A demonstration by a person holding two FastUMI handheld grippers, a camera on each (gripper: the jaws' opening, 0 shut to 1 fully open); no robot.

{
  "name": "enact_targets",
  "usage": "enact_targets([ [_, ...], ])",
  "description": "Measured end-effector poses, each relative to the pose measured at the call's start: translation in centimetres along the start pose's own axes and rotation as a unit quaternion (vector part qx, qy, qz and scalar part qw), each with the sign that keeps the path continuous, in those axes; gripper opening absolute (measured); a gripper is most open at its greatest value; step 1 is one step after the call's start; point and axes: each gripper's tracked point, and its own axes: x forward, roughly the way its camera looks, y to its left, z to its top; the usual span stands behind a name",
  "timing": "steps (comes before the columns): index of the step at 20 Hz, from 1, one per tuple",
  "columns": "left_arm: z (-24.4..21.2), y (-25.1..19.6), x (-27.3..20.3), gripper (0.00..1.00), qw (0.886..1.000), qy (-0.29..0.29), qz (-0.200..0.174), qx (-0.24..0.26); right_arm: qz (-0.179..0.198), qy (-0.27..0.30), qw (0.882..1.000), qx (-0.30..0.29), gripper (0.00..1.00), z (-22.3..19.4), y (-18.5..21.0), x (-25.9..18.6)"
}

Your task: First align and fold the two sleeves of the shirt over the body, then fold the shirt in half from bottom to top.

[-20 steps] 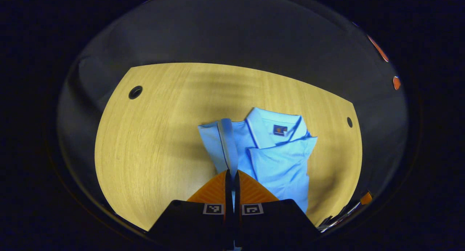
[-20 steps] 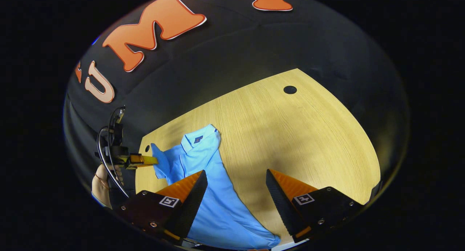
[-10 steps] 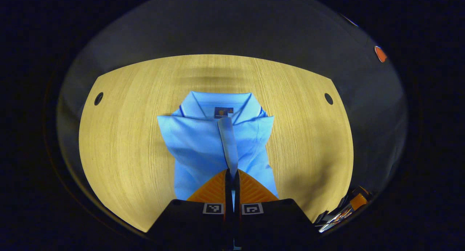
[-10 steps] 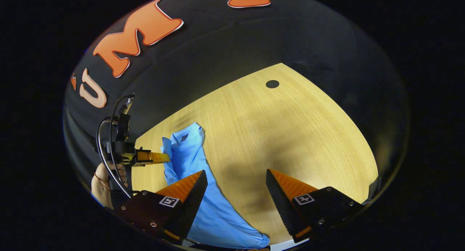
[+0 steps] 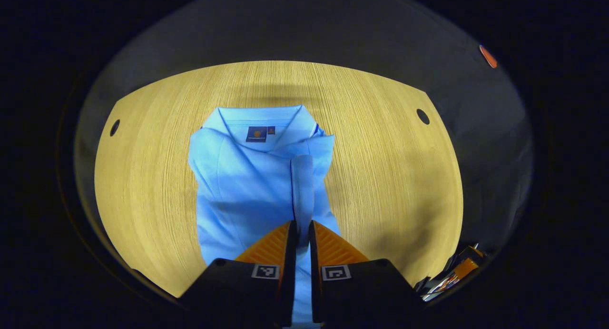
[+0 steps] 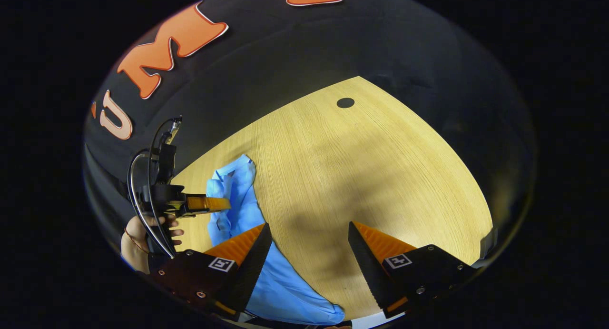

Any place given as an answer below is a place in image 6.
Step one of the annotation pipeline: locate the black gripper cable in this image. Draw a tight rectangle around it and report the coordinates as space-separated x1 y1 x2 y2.
147 116 183 215

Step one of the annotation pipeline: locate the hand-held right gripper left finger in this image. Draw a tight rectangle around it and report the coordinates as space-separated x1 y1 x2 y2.
147 223 273 321

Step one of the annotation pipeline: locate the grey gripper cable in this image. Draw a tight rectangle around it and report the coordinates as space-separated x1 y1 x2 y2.
127 150 176 259

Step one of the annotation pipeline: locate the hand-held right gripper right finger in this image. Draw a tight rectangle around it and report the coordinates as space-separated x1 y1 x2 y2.
348 220 479 319

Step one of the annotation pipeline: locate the light blue T-shirt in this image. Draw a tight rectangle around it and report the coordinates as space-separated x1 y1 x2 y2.
206 154 345 326

